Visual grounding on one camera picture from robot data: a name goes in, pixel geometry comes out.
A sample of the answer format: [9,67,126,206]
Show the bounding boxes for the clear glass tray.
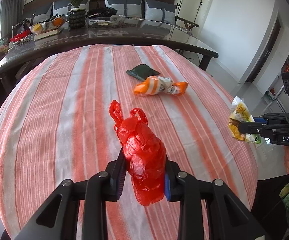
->
[86,14,138,28]

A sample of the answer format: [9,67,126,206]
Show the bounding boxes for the orange and white snack wrapper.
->
[134,76,189,97]

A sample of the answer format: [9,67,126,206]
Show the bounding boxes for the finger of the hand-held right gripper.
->
[238,121,275,140]
[254,113,289,127]

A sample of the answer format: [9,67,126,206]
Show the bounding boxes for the red plastic bag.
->
[109,99,167,207]

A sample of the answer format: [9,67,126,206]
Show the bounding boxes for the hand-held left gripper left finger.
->
[13,148,127,240]

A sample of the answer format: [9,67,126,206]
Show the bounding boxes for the dark green packet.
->
[126,64,160,82]

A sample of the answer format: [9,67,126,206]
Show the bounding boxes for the thick book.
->
[33,27,65,41]

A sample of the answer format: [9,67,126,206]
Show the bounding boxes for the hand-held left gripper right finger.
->
[164,155,267,240]

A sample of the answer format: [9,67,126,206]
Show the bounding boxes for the pale yellow snack packet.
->
[228,96,262,144]

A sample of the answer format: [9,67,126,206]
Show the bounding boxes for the glass bowl with fruit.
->
[29,14,66,36]

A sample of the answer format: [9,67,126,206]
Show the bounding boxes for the grey blue cushion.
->
[52,0,70,18]
[143,0,176,26]
[103,0,144,18]

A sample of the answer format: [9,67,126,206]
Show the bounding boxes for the black ribbed vase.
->
[68,7,87,30]

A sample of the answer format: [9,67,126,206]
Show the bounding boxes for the dark glass-top table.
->
[0,17,219,82]

